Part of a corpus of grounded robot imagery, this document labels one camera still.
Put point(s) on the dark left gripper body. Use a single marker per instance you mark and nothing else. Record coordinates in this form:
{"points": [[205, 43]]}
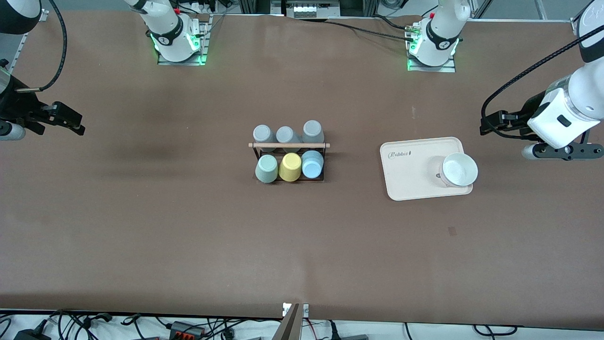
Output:
{"points": [[532, 106]]}

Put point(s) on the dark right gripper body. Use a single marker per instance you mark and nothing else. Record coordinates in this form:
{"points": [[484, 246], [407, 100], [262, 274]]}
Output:
{"points": [[18, 105]]}

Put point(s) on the light blue cup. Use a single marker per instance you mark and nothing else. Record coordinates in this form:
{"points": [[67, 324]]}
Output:
{"points": [[312, 164]]}

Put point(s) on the pale green cup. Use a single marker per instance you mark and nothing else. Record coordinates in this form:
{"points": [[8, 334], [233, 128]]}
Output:
{"points": [[266, 169]]}

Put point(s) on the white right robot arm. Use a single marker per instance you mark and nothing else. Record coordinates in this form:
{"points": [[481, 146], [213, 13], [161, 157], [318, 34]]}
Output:
{"points": [[165, 23]]}

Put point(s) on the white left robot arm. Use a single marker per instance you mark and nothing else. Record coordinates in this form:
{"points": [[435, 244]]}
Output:
{"points": [[587, 89]]}

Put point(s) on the white bowl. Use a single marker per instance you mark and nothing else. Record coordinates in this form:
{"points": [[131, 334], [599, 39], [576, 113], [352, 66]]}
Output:
{"points": [[457, 170]]}

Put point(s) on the beige rabbit print tray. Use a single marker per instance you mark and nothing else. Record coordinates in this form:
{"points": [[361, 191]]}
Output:
{"points": [[410, 165]]}

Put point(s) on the grey cup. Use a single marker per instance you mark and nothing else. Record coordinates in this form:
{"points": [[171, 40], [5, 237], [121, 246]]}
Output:
{"points": [[263, 133], [313, 130], [285, 134]]}

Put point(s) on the yellow cup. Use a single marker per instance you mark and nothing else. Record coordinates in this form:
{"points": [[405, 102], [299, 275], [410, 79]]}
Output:
{"points": [[290, 167]]}

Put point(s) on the grey power strip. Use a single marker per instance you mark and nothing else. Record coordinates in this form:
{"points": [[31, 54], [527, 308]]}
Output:
{"points": [[311, 8]]}

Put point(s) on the black power adapter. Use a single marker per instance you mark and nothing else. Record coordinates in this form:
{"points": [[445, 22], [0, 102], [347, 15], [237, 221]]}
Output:
{"points": [[30, 335]]}

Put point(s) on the black orange connector block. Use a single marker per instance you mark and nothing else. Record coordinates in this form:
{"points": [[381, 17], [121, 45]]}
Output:
{"points": [[186, 329]]}

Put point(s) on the aluminium frame rail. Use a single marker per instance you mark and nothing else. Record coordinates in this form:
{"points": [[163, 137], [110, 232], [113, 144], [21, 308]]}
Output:
{"points": [[576, 21], [16, 54]]}

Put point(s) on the white bracket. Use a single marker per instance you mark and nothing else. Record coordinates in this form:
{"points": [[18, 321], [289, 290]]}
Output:
{"points": [[306, 310]]}

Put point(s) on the grey metal post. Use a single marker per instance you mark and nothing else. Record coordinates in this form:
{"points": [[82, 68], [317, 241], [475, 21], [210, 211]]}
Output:
{"points": [[289, 328]]}

